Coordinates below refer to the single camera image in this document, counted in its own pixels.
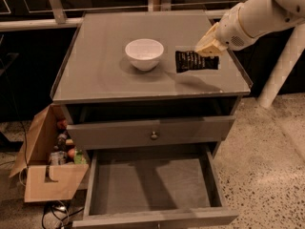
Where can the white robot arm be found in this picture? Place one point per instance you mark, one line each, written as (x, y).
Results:
(246, 22)

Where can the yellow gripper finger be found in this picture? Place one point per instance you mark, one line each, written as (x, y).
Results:
(209, 35)
(210, 49)

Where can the red round item in box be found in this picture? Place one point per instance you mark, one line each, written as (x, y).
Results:
(62, 124)

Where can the silver can in box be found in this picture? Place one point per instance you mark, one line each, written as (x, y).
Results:
(58, 158)

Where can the green packet in box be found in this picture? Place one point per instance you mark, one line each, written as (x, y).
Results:
(79, 157)

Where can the grey top drawer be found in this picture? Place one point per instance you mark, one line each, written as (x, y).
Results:
(126, 134)

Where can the red apple in box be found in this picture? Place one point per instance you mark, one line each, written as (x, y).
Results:
(71, 153)

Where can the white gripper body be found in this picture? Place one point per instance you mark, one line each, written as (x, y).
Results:
(231, 32)

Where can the grey drawer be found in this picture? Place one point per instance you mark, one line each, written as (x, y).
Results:
(160, 187)
(126, 134)

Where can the black rxbar chocolate wrapper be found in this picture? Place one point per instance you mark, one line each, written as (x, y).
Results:
(192, 61)

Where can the round metal drawer knob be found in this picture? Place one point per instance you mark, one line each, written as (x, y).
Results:
(154, 136)

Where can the white ceramic bowl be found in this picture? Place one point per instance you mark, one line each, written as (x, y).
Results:
(144, 54)

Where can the dark bottle in box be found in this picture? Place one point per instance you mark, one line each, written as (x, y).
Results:
(61, 142)

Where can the grey middle drawer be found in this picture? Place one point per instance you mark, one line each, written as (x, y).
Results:
(160, 187)

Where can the metal window rail frame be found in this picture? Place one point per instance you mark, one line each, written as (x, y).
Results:
(23, 15)

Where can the open cardboard box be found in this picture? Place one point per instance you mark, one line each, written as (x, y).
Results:
(46, 182)

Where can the grey drawer cabinet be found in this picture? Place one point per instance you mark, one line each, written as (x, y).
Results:
(99, 84)

